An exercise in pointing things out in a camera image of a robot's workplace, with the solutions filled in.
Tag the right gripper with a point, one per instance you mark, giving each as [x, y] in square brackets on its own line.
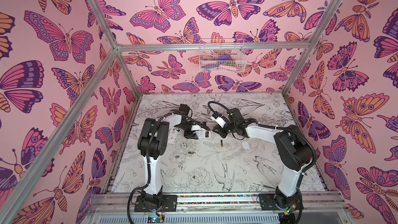
[224, 129]

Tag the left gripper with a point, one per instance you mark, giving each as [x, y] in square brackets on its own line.
[190, 135]

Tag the white remote control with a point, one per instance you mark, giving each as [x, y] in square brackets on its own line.
[172, 137]
[201, 134]

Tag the battery cover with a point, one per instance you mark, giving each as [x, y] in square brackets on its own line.
[246, 146]

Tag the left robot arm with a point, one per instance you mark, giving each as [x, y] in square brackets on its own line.
[153, 141]

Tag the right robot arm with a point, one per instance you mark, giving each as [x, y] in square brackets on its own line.
[295, 151]

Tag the white wire basket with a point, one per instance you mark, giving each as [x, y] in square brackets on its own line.
[222, 57]

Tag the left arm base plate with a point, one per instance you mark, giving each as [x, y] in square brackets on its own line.
[151, 203]

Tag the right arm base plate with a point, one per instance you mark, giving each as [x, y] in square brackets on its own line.
[270, 201]

